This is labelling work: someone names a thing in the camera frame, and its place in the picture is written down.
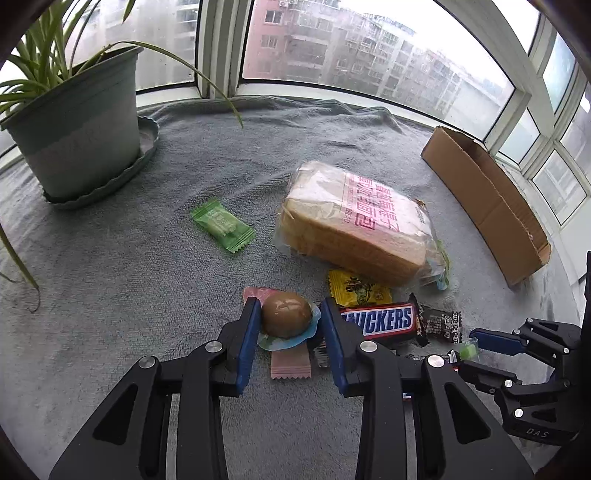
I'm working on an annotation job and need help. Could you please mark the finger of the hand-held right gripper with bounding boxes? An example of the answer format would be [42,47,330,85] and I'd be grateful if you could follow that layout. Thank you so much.
[469,318,583,366]
[455,359,556,408]

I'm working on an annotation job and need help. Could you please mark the black snack packet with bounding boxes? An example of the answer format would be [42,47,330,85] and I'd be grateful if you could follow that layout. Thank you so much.
[418,305,463,345]

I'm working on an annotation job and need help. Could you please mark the brown chocolate bar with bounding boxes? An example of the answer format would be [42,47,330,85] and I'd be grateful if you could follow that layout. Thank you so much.
[339,293,428,348]

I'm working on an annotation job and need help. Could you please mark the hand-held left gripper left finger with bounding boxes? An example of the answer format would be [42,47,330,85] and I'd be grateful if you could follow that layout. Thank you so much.
[48,298,263,480]

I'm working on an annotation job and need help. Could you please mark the packaged braised egg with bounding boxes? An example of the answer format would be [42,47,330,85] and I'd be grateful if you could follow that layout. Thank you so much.
[257,291,321,350]

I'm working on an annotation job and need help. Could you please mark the brown cardboard box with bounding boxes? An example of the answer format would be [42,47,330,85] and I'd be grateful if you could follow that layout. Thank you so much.
[421,126,552,289]

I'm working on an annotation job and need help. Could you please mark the yellow snack packet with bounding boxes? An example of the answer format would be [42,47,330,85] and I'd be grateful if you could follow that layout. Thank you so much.
[328,269,393,308]

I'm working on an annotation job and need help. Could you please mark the spider plant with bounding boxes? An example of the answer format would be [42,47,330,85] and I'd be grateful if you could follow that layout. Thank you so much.
[0,0,244,315]

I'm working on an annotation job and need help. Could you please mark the bagged sliced bread loaf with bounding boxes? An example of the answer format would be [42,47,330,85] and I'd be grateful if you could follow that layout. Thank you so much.
[272,160,451,291]

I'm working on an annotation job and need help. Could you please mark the grey fleece blanket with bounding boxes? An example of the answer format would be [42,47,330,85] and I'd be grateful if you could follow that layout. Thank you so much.
[0,95,583,480]

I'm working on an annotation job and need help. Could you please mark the pink wafer packet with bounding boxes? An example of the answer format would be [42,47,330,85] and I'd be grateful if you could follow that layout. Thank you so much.
[243,287,313,381]

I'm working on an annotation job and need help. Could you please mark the green plastic flower pot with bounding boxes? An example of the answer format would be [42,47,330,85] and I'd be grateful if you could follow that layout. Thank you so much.
[0,44,145,200]

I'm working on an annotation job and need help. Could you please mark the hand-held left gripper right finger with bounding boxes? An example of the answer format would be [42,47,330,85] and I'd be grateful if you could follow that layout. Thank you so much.
[320,296,541,480]

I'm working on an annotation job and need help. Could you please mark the apartment buildings outside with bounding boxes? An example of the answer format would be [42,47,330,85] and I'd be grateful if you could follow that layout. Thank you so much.
[242,0,514,126]

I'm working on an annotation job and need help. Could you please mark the green candy packet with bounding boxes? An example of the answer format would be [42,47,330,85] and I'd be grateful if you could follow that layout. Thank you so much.
[191,198,256,254]

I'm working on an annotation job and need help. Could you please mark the green pot saucer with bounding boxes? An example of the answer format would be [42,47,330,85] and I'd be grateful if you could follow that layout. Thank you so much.
[42,115,160,211]

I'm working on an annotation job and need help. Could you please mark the white window frame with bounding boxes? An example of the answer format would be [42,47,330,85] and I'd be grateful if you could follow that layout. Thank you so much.
[0,0,591,227]

